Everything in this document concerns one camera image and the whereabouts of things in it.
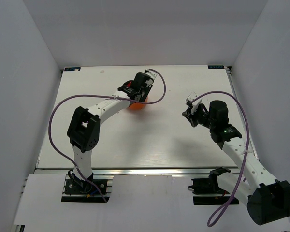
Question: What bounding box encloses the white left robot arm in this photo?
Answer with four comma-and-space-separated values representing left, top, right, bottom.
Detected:
67, 71, 157, 181

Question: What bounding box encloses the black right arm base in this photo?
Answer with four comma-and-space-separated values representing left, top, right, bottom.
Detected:
187, 167, 231, 205

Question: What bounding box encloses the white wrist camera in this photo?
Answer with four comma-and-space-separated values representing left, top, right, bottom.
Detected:
186, 92, 202, 114
145, 69, 158, 87

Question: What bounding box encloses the blue label top left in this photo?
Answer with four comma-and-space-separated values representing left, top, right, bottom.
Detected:
64, 67, 81, 72

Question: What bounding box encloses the blue label top right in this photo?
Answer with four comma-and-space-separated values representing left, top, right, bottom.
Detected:
207, 65, 225, 70

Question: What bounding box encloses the blue label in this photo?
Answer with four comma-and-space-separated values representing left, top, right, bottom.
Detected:
64, 67, 81, 72
207, 65, 225, 70

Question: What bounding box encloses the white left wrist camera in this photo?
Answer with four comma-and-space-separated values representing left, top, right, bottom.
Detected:
145, 69, 158, 87

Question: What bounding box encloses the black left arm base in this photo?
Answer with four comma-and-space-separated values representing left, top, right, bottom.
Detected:
61, 170, 112, 203

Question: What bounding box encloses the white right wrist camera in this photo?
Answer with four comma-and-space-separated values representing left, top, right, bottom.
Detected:
186, 92, 202, 114

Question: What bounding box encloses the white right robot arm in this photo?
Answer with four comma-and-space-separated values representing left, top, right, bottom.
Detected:
182, 100, 290, 225

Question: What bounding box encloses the aluminium front table rail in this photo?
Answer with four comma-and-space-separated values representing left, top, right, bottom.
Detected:
35, 166, 265, 176

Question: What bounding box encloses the orange round divided container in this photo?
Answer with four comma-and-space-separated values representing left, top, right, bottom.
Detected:
127, 102, 146, 111

